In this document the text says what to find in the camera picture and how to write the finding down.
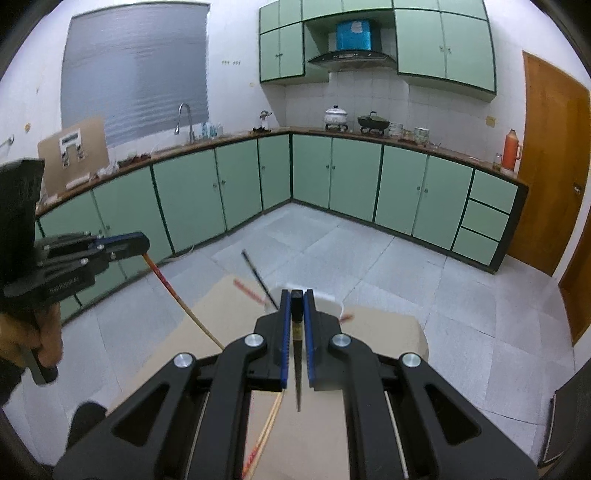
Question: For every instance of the brown wooden door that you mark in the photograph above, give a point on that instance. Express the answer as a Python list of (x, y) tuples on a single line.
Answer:
[(579, 300), (549, 161)]

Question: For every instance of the green base cabinet unit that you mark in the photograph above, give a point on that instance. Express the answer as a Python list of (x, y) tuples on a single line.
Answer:
[(355, 175)]

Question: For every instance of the white cooking pot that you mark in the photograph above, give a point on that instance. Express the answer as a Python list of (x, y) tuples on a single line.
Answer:
[(336, 116)]

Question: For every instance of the brown cardboard box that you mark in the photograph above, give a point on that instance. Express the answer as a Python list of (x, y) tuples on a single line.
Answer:
[(51, 161)]

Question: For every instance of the person's left hand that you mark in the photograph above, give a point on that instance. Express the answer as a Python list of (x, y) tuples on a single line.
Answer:
[(46, 332)]

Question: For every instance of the plastic bottle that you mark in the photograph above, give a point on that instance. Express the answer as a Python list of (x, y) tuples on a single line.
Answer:
[(212, 130)]

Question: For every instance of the stack of patterned bowls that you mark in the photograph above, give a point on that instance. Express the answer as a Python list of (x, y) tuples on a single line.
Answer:
[(422, 136)]

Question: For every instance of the person's left forearm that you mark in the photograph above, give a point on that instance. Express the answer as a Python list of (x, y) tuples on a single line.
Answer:
[(9, 383)]

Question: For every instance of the dark chopstick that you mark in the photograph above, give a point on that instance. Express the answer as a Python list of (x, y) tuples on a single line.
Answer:
[(258, 277), (298, 369)]

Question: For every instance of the stack of white bowls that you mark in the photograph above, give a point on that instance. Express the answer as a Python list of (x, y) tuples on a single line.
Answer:
[(397, 130)]

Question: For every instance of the grey cloth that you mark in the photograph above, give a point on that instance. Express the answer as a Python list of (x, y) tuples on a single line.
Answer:
[(105, 172)]

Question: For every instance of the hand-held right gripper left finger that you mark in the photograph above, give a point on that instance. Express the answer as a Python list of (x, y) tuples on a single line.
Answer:
[(285, 341)]

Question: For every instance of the small white figurine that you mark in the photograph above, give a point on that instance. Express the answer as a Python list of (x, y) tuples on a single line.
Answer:
[(262, 122)]

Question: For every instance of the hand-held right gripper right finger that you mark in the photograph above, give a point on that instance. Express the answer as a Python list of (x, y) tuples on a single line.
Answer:
[(310, 341)]

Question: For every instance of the range hood with blue film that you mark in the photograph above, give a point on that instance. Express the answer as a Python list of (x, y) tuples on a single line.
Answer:
[(353, 57)]

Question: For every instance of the green wall cabinet unit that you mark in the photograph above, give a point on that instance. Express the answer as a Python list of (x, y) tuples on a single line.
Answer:
[(461, 50)]

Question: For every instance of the orange thermos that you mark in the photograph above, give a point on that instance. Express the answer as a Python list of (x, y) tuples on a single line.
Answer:
[(511, 152)]

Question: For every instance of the grey window blind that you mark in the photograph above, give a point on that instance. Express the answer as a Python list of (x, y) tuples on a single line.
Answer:
[(134, 78)]

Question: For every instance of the gas stove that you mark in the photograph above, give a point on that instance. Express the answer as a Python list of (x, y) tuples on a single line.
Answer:
[(351, 130)]

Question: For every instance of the chrome kitchen faucet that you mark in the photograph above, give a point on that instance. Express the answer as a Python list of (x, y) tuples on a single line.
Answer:
[(189, 124)]

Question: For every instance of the small glass bottle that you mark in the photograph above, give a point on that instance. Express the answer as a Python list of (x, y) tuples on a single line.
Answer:
[(497, 162)]

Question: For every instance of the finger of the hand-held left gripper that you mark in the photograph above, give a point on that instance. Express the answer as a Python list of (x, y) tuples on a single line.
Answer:
[(120, 238), (124, 251)]

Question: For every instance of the black wok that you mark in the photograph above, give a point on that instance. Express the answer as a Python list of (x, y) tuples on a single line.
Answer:
[(373, 122)]

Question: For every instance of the table with beige cloth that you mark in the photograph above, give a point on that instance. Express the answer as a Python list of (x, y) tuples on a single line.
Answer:
[(221, 323)]

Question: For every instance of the white utensil holder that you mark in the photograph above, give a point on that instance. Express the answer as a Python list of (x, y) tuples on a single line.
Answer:
[(330, 305)]

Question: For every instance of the white power strip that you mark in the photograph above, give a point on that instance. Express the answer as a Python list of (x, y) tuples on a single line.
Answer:
[(78, 181)]

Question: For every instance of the brown countertop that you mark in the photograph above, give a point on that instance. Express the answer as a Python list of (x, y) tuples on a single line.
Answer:
[(461, 158)]

